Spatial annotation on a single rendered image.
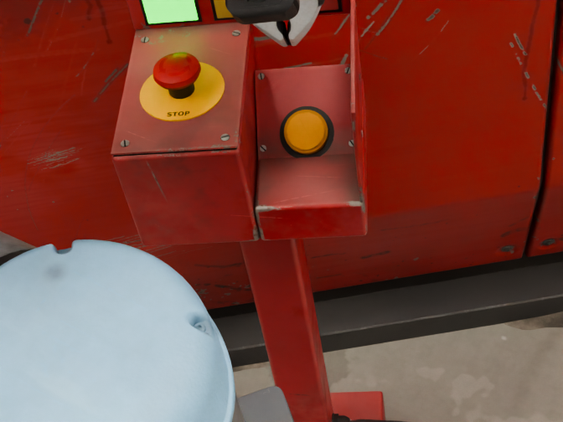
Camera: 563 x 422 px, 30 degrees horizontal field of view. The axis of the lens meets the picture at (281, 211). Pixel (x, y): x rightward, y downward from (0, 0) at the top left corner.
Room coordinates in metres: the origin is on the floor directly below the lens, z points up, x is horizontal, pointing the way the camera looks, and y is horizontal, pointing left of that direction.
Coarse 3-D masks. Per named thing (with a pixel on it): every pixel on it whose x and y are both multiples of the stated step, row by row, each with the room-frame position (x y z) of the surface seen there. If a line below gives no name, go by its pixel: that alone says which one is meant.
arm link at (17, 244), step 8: (0, 232) 0.37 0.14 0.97; (0, 240) 0.35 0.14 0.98; (8, 240) 0.36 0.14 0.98; (16, 240) 0.36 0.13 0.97; (0, 248) 0.35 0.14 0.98; (8, 248) 0.35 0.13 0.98; (16, 248) 0.35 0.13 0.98; (24, 248) 0.35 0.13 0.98; (32, 248) 0.35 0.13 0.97; (0, 256) 0.34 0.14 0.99
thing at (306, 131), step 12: (288, 120) 0.66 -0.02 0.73; (300, 120) 0.66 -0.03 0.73; (312, 120) 0.65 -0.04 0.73; (324, 120) 0.65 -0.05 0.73; (288, 132) 0.65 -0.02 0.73; (300, 132) 0.65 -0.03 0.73; (312, 132) 0.65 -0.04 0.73; (324, 132) 0.64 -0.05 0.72; (288, 144) 0.64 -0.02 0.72; (300, 144) 0.64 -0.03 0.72; (312, 144) 0.64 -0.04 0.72; (324, 144) 0.64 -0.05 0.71
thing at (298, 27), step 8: (304, 0) 0.62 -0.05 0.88; (312, 0) 0.62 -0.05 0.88; (304, 8) 0.62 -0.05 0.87; (312, 8) 0.62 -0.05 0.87; (296, 16) 0.63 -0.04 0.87; (304, 16) 0.63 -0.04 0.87; (312, 16) 0.62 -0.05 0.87; (288, 24) 0.64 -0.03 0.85; (296, 24) 0.63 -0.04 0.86; (304, 24) 0.63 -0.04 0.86; (288, 32) 0.63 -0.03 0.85; (296, 32) 0.63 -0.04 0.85; (304, 32) 0.63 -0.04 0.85; (288, 40) 0.63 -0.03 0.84; (296, 40) 0.63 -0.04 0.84
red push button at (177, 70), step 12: (168, 60) 0.67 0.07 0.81; (180, 60) 0.67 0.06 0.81; (192, 60) 0.67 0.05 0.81; (156, 72) 0.66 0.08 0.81; (168, 72) 0.66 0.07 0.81; (180, 72) 0.66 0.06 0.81; (192, 72) 0.66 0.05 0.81; (168, 84) 0.65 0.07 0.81; (180, 84) 0.65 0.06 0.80; (192, 84) 0.66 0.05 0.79; (180, 96) 0.66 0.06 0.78
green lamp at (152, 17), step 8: (144, 0) 0.75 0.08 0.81; (152, 0) 0.75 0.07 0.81; (160, 0) 0.75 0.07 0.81; (168, 0) 0.75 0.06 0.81; (176, 0) 0.75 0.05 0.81; (184, 0) 0.75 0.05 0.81; (192, 0) 0.75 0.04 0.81; (144, 8) 0.76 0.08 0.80; (152, 8) 0.75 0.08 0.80; (160, 8) 0.75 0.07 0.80; (168, 8) 0.75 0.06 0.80; (176, 8) 0.75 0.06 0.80; (184, 8) 0.75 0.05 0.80; (192, 8) 0.75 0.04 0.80; (152, 16) 0.75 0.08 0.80; (160, 16) 0.75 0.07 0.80; (168, 16) 0.75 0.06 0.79; (176, 16) 0.75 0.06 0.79; (184, 16) 0.75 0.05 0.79; (192, 16) 0.75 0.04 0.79
